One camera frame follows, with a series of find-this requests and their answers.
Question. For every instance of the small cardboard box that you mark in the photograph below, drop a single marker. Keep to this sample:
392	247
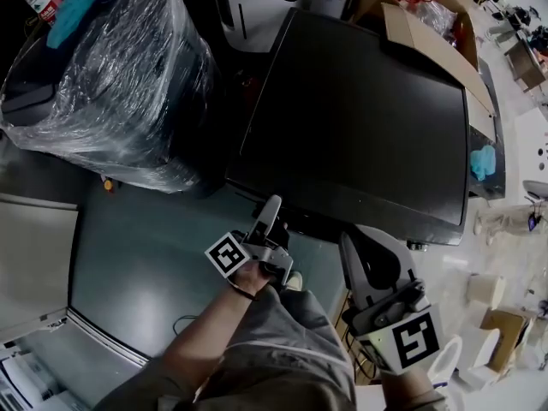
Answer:
509	323

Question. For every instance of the person's left forearm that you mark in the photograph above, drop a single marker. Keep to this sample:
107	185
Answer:
192	341

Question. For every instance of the person's left shoe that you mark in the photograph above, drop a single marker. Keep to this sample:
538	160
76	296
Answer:
294	281

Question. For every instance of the person's left hand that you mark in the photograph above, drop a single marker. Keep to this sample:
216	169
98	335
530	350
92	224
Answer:
250	278

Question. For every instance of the white cabinet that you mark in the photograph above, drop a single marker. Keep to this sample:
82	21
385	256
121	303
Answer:
34	263

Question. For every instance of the plastic-wrapped black appliance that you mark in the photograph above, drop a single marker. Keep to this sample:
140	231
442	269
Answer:
128	92

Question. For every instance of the person's right forearm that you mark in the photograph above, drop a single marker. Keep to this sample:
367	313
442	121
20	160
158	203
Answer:
406	390

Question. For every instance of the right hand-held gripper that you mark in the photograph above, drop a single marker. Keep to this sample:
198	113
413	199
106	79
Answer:
415	341

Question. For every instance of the black framed cabinet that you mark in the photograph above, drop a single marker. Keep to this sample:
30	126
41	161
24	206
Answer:
486	122

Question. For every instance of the large cardboard box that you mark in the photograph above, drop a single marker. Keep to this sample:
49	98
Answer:
432	41

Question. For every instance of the white and black appliance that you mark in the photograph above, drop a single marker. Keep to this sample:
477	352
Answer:
257	7

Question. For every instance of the wooden pallet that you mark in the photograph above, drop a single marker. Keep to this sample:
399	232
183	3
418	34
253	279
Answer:
361	373

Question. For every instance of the black washing machine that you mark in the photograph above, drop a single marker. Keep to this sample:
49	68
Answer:
351	122

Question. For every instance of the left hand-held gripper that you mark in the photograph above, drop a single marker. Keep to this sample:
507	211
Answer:
227	255

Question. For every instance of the blue cloth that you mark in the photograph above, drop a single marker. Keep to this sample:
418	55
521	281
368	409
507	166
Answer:
70	15
484	163

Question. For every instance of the person's grey shirt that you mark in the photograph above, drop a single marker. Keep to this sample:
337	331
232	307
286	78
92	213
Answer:
291	349

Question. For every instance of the clear jug red cap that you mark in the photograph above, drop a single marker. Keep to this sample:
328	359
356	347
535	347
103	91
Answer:
428	11

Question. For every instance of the white board with holes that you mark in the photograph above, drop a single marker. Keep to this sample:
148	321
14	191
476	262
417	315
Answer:
531	144

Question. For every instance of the white toilet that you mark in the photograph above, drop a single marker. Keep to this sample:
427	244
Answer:
488	349
447	358

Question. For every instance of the brown wooden desk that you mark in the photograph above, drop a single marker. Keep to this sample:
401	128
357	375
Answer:
524	64

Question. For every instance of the orange round cap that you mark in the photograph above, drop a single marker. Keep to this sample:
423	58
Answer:
108	183

